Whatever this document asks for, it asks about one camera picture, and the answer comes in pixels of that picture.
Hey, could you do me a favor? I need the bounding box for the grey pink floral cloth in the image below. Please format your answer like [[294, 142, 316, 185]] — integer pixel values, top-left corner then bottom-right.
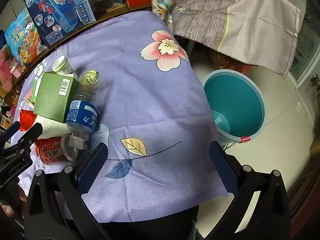
[[146, 0, 302, 78]]

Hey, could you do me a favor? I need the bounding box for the red drink can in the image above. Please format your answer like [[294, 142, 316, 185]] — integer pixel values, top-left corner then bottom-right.
[[34, 134, 88, 166]]

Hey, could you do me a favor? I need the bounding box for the purple floral tablecloth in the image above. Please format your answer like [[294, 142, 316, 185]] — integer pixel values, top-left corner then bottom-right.
[[15, 11, 232, 223]]

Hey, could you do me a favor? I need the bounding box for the clear water bottle blue label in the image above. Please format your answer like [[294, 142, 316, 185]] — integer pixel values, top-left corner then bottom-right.
[[66, 81, 107, 137]]

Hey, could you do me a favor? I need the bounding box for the person's left hand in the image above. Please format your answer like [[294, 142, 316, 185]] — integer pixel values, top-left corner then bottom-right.
[[0, 204, 15, 220]]

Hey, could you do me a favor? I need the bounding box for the colourful cartoon toy box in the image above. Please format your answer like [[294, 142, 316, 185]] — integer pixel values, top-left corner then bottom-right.
[[4, 7, 44, 64]]

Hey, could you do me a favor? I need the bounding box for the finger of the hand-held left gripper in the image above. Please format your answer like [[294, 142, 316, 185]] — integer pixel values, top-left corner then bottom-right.
[[5, 122, 43, 155], [0, 121, 21, 143]]

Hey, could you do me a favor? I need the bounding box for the teal plastic bin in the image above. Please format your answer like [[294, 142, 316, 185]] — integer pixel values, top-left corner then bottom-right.
[[201, 69, 265, 147]]

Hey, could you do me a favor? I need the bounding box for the white bottle green label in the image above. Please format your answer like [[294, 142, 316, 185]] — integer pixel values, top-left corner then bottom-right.
[[51, 56, 78, 78]]

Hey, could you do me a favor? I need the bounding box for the blue toy box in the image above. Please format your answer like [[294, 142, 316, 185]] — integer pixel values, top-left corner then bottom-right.
[[24, 0, 97, 47]]

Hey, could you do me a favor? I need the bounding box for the glass display cabinet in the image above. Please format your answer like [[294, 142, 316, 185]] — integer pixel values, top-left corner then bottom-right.
[[291, 12, 320, 85]]

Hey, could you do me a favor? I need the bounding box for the clear snack packet green lid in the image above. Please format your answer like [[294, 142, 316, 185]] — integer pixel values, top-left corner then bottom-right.
[[79, 70, 100, 90]]

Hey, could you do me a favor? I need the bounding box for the white paper towel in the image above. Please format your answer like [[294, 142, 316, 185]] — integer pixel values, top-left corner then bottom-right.
[[37, 115, 73, 139]]

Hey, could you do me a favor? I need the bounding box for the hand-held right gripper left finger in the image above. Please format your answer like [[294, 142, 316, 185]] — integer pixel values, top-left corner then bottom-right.
[[24, 142, 118, 240]]

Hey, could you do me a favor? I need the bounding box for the red snack wrapper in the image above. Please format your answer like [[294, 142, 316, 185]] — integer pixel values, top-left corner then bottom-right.
[[19, 109, 38, 132]]

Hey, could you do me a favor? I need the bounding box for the person's dark clothing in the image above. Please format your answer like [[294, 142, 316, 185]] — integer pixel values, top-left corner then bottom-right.
[[97, 202, 208, 240]]

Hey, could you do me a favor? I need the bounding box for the green carton box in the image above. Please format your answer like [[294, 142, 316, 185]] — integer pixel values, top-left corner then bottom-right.
[[31, 72, 80, 123]]

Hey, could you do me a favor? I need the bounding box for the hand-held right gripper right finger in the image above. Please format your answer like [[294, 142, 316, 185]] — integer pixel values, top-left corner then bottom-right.
[[197, 141, 292, 240]]

